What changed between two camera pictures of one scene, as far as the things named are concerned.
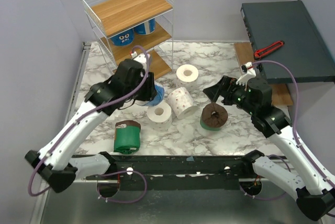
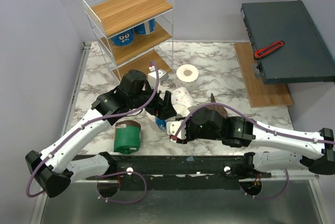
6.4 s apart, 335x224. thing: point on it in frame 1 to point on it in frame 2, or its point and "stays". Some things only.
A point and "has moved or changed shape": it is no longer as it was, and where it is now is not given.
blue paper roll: [146, 28] stays
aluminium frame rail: [86, 47] stays
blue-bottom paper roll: [160, 91] has moved or changed shape
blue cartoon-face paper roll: [123, 39] stays
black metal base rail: [144, 172] stays
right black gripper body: [224, 89] to [187, 133]
